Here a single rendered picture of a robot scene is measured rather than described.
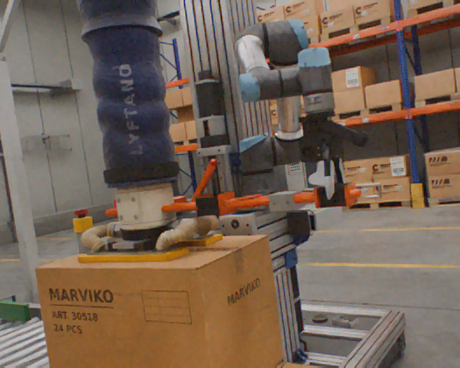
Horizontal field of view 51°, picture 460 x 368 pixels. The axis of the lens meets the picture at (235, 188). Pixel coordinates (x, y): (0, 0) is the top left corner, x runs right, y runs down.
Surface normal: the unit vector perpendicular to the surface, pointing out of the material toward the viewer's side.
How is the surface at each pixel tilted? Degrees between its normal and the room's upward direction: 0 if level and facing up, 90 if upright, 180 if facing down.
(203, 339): 90
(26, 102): 90
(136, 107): 70
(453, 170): 90
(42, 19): 90
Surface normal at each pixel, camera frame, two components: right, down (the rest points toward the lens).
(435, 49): -0.55, 0.12
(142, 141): 0.28, -0.25
